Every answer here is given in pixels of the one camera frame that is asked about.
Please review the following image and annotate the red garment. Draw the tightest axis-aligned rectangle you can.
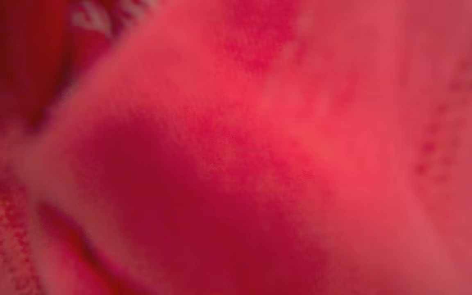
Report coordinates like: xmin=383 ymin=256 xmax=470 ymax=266
xmin=0 ymin=0 xmax=472 ymax=295

